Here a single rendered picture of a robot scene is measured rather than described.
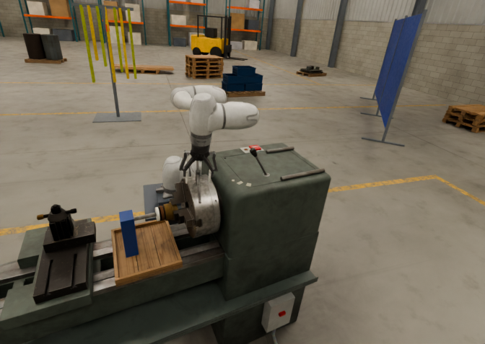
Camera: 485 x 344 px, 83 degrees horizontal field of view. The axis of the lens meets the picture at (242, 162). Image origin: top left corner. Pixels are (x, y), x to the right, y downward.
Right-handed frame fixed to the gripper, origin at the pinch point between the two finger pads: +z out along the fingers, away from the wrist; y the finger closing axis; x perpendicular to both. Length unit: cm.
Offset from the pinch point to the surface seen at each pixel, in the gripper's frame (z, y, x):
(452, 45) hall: 54, 907, 789
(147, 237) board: 42.9, -24.7, -0.1
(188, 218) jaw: 17.4, -4.1, -9.5
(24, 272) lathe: 45, -77, -16
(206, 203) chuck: 10.7, 4.2, -6.2
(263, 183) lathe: 2.2, 32.3, -0.8
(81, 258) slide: 32, -50, -19
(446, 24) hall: -2, 895, 853
